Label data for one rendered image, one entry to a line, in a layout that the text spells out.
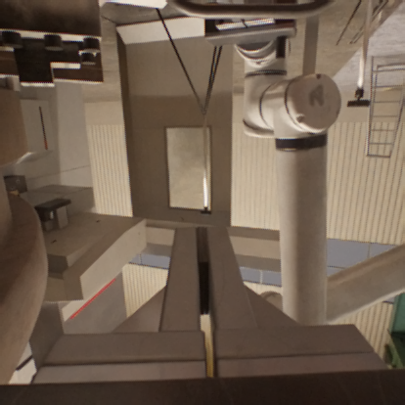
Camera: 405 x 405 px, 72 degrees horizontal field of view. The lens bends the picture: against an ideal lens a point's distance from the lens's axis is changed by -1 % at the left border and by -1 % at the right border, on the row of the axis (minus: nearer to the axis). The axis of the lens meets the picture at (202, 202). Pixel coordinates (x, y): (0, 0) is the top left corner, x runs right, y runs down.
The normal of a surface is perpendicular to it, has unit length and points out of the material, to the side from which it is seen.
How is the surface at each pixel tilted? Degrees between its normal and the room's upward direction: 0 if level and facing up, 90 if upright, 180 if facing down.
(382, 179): 90
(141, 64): 90
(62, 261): 90
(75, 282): 90
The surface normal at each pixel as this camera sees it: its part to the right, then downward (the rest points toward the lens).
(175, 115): -0.30, 0.28
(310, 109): 0.07, 0.25
